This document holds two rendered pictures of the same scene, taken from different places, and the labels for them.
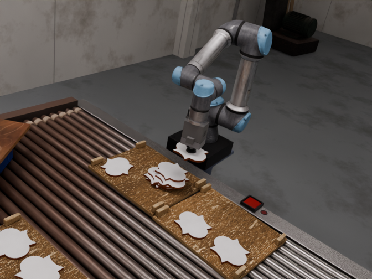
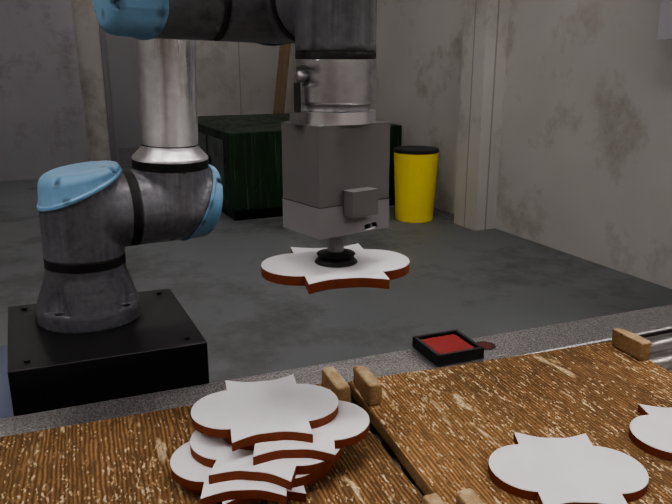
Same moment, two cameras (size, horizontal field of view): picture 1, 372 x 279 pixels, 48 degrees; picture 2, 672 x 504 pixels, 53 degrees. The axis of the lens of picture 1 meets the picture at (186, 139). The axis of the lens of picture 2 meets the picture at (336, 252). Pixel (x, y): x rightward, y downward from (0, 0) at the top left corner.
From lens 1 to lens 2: 1.40 m
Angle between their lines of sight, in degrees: 53
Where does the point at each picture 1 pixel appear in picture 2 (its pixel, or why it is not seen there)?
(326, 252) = (641, 320)
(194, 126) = (359, 133)
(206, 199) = (416, 405)
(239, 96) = (184, 112)
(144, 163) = (99, 481)
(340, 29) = not seen: outside the picture
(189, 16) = not seen: outside the picture
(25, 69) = not seen: outside the picture
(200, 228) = (591, 458)
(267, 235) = (604, 361)
